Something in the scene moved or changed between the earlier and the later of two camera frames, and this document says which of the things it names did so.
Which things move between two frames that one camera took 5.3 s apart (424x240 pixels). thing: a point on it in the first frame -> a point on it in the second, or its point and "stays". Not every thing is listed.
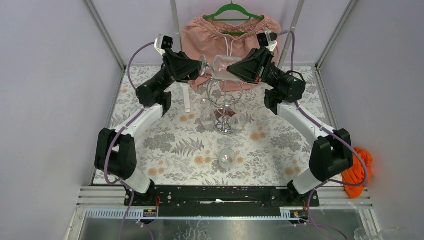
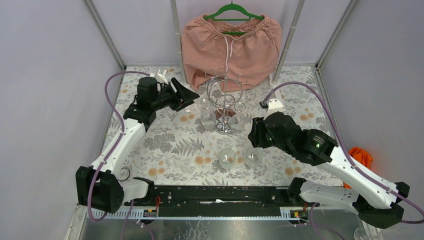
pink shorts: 202,36 stays
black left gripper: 171,63 -> 175,96
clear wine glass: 207,120 stays
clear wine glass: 227,158 stays
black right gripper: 254,67 -> 256,135
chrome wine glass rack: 224,93 stays
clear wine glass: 219,67 -> 253,157
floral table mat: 221,137 stays
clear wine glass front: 238,122 stays
